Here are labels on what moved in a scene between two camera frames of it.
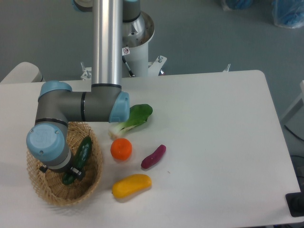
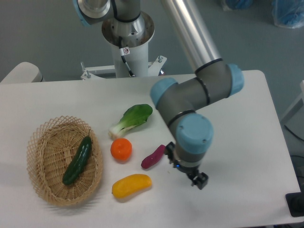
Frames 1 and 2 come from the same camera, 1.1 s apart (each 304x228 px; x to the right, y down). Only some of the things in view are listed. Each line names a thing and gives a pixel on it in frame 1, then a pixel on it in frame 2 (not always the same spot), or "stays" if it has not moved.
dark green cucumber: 82,153 stays
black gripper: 69,169 to 202,179
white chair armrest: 24,72 stays
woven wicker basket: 49,184 stays
